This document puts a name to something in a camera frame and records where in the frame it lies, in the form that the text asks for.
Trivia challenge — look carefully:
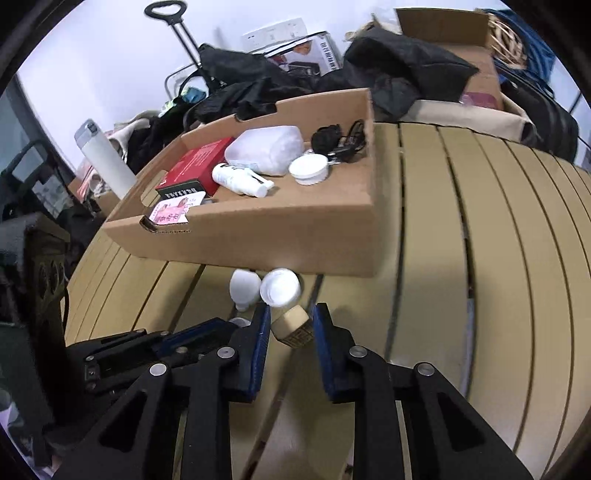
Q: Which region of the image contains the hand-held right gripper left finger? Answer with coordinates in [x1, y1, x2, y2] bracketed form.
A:
[53, 302, 273, 480]

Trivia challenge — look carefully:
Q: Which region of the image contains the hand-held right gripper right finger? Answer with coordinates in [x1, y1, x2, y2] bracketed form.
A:
[313, 302, 536, 480]

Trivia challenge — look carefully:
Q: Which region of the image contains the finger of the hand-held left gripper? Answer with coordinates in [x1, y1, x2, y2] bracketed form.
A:
[83, 329, 168, 385]
[157, 318, 252, 358]

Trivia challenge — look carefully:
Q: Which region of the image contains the white squat bottle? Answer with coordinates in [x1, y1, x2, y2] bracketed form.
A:
[229, 269, 263, 311]

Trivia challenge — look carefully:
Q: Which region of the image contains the small white round jar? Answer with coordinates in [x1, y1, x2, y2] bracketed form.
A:
[288, 154, 330, 186]
[259, 268, 302, 308]

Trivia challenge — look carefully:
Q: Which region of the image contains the pink printed packet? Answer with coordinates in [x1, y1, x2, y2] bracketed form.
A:
[150, 193, 206, 227]

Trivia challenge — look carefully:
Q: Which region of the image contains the shallow cardboard tray box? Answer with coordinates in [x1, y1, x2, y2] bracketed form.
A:
[104, 89, 408, 278]

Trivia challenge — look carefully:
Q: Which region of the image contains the small white nozzle bottle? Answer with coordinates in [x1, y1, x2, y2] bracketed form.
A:
[211, 162, 276, 199]

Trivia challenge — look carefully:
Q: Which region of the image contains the red rectangular box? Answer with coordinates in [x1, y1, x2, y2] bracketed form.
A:
[154, 137, 236, 204]

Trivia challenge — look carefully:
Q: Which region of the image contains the white plastic jar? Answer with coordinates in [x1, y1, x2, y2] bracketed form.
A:
[225, 126, 306, 176]

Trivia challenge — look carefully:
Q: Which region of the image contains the black cable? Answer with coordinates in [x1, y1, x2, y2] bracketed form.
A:
[311, 120, 368, 163]

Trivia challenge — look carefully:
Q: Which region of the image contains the large open cardboard box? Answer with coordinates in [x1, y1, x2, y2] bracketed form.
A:
[69, 175, 122, 219]

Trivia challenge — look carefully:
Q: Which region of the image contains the tan slatted folding table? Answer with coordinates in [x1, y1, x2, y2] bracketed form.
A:
[65, 121, 591, 480]

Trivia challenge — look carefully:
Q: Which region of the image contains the white thermos bottle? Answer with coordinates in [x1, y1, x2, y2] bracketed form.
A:
[75, 119, 137, 200]

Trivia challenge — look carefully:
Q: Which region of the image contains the cream clothes pile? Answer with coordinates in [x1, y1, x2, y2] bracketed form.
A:
[111, 111, 154, 158]

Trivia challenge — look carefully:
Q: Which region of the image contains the cream tote bag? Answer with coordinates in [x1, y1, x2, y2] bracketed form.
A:
[406, 99, 537, 145]

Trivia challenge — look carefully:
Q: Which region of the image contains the black jacket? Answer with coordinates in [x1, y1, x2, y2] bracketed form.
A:
[318, 27, 479, 123]

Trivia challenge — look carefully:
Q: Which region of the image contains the printed product box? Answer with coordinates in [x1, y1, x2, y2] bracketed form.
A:
[265, 31, 345, 77]

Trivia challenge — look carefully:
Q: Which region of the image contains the black backpack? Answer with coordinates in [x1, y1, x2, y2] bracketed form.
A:
[501, 69, 581, 163]

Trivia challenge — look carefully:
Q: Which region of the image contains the cardboard box with open flaps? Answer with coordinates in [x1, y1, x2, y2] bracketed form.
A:
[394, 7, 507, 110]

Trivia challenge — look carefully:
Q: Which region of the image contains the wicker basket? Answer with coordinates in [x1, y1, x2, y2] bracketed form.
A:
[482, 9, 528, 71]

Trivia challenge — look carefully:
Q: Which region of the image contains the blue bag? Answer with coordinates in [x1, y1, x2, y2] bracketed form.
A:
[499, 9, 557, 85]

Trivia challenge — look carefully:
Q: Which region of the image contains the white metal frame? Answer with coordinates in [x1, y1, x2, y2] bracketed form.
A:
[164, 67, 205, 103]

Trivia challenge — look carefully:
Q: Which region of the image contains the black trolley cart with handle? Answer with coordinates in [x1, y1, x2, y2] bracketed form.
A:
[144, 1, 320, 123]

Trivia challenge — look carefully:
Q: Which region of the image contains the white wall socket strip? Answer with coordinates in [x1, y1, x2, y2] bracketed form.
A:
[242, 18, 308, 52]

